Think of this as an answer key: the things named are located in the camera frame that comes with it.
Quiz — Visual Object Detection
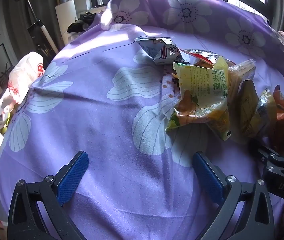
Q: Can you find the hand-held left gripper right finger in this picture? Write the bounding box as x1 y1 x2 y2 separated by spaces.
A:
192 151 276 240

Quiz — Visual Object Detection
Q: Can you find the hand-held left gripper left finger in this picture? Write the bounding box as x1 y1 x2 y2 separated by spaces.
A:
7 151 90 240

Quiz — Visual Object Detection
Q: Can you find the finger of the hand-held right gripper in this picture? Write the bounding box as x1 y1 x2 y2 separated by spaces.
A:
248 137 283 167

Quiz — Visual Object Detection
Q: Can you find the orange red snack packet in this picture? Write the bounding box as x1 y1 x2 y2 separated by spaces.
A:
269 84 284 155

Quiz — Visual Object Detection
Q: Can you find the silver yellow snack packet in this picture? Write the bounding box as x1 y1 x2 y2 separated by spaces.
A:
253 88 278 140

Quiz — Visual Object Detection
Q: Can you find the clear-wrapped cracker packet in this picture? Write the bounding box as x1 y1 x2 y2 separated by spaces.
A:
228 59 256 98

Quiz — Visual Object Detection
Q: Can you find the yellow green snack packet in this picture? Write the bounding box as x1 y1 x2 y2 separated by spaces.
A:
165 56 231 142

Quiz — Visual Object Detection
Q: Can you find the silver red-ended snack packet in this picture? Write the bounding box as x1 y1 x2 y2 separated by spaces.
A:
179 49 223 68

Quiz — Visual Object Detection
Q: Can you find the white blue snack packet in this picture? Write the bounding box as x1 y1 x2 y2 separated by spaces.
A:
134 37 191 66

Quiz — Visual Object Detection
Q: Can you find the purple floral bedsheet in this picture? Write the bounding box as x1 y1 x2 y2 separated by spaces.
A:
0 22 284 240

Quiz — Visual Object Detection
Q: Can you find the white red-print plastic bag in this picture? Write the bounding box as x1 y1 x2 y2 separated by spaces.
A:
7 51 44 105

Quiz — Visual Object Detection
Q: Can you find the dark clothes pile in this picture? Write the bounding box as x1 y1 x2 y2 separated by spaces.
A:
68 11 97 34

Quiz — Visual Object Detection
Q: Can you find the purple floral pillow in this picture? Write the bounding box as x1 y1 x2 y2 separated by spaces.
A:
101 0 284 83

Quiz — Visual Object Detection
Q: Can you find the white-handled mop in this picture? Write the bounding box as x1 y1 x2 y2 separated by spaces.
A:
16 0 59 54

